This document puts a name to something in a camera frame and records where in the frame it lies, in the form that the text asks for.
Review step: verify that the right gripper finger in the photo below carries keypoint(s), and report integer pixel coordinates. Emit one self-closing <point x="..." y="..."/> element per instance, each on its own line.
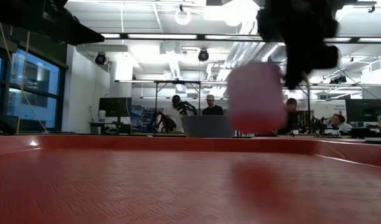
<point x="295" y="77"/>

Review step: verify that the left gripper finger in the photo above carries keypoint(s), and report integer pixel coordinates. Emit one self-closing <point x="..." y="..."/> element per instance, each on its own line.
<point x="77" y="26"/>
<point x="87" y="41"/>

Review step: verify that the pink mug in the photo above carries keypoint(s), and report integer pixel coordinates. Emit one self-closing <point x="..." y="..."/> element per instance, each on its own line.
<point x="256" y="99"/>

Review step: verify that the red plastic tray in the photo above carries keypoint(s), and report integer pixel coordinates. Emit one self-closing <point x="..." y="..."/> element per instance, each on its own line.
<point x="147" y="186"/>

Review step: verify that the background black robot arm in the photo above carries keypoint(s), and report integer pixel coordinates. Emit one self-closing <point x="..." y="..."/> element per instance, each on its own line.
<point x="185" y="107"/>

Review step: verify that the person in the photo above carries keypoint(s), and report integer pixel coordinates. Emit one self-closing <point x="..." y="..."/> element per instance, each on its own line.
<point x="176" y="99"/>
<point x="213" y="110"/>
<point x="292" y="115"/>
<point x="341" y="124"/>

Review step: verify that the large dark-framed window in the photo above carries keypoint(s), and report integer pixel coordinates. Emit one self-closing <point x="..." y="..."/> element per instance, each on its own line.
<point x="38" y="81"/>

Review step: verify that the black computer monitor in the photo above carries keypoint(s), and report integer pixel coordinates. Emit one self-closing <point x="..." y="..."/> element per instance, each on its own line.
<point x="365" y="110"/>
<point x="115" y="107"/>

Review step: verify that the long linear ceiling light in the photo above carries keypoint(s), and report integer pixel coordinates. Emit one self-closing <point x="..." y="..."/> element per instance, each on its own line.
<point x="162" y="36"/>

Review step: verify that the black background rig frame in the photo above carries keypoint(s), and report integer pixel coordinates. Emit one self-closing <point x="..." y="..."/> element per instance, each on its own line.
<point x="178" y="82"/>

